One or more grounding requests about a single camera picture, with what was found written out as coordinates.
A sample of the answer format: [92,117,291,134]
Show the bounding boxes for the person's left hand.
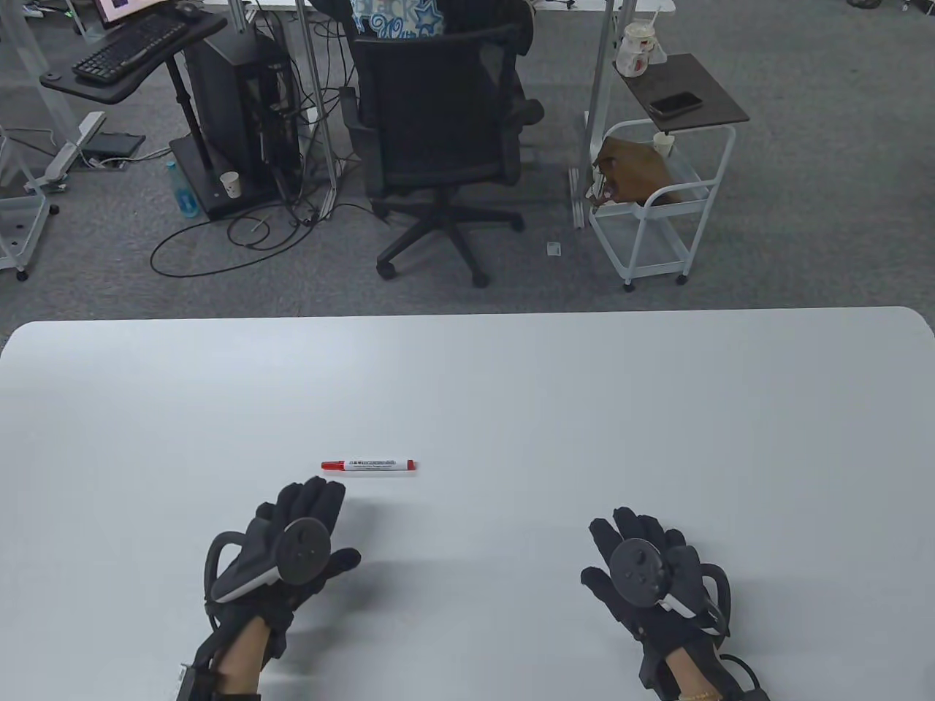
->
[203,476,362,662]

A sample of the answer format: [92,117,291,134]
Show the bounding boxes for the person's right hand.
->
[581,507,731,687]

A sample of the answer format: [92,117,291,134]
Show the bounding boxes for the blue water bottle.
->
[164,161,199,218]

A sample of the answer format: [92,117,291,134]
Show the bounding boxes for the brown bag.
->
[590,137,684,212]

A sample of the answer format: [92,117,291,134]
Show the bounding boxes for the white rolling rack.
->
[0,124,59,283]

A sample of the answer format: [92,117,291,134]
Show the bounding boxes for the black computer tower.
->
[188,33,302,198]

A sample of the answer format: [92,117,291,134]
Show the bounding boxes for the silver desk leg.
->
[570,0,636,231]
[296,0,344,218]

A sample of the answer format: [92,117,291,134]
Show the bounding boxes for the black office chair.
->
[340,0,545,288]

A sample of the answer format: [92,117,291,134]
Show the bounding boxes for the black flat box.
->
[80,131,147,158]

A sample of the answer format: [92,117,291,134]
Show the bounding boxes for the black smartphone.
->
[649,92,703,119]

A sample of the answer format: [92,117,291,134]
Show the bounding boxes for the grey stand foot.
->
[26,112,108,194]

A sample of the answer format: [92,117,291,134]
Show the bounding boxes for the black rolling keyboard stand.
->
[40,11,249,220]

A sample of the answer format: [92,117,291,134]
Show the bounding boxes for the white drink cup with straw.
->
[615,7,667,78]

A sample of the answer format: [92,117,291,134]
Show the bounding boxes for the black keyboard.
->
[71,13,192,83]

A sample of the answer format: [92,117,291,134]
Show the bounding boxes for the computer monitor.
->
[93,0,165,30]

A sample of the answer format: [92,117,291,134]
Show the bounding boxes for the white wire cart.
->
[588,120,737,293]

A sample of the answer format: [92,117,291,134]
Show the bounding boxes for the black floor cable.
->
[150,203,381,280]

